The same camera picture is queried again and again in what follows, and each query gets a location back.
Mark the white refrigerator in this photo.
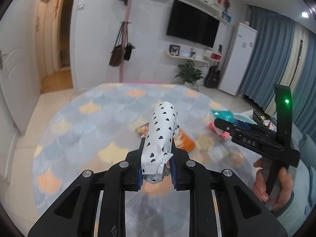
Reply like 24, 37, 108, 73
218, 22, 258, 96

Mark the pink white drawer box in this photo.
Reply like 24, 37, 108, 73
204, 50, 224, 62

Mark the person's right hand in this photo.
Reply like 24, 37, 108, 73
253, 158, 295, 213

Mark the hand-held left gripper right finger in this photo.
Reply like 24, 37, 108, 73
170, 142, 289, 237

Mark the brown shoulder bag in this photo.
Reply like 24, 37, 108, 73
109, 25, 125, 67

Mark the orange snack packet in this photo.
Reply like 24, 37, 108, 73
135, 123, 195, 153

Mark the white heart-print paper wrapper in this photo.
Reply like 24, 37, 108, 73
141, 101, 179, 184

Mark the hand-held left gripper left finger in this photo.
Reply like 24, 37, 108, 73
28, 138, 146, 237

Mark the black shoulder bag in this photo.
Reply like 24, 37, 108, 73
124, 43, 136, 61

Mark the dark tray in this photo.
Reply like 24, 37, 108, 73
253, 111, 266, 123

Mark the person's right forearm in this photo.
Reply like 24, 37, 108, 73
270, 133, 316, 237

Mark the black guitar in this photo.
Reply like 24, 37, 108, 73
204, 65, 221, 88

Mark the blue beige curtain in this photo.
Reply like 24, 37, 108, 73
238, 4, 316, 129

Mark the pink coat rack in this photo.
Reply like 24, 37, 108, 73
118, 0, 144, 82

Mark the teal plastic packet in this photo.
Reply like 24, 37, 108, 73
210, 109, 234, 123

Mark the white low wall shelf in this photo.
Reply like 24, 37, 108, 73
163, 50, 209, 63

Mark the green potted plant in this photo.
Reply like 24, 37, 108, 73
175, 60, 205, 92

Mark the white door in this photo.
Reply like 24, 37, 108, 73
0, 0, 42, 141

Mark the black flat-screen television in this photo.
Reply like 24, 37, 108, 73
166, 0, 220, 48

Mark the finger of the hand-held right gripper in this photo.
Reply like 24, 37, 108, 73
214, 118, 239, 136
234, 120, 277, 137

